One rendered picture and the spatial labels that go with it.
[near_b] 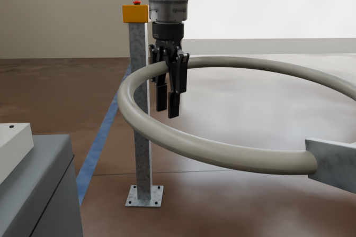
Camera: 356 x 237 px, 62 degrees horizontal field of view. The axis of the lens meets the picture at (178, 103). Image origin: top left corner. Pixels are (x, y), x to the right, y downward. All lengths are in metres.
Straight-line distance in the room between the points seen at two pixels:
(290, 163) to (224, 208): 1.41
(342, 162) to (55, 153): 0.51
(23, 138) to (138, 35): 0.93
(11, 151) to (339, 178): 0.52
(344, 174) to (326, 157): 0.03
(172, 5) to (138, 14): 0.78
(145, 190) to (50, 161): 1.19
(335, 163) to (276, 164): 0.06
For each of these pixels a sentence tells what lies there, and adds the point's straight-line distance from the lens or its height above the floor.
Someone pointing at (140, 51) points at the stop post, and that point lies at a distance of 1.47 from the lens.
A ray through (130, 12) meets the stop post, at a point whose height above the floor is 1.05.
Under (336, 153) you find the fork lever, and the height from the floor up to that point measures 0.93.
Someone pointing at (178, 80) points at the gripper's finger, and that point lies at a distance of 0.69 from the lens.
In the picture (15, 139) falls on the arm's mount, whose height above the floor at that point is 0.85.
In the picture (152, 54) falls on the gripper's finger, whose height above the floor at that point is 0.96.
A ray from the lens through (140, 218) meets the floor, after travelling 1.70.
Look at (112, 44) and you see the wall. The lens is 6.42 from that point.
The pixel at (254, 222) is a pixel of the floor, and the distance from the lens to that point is 1.72.
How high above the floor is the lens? 1.09
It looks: 19 degrees down
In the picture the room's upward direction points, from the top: straight up
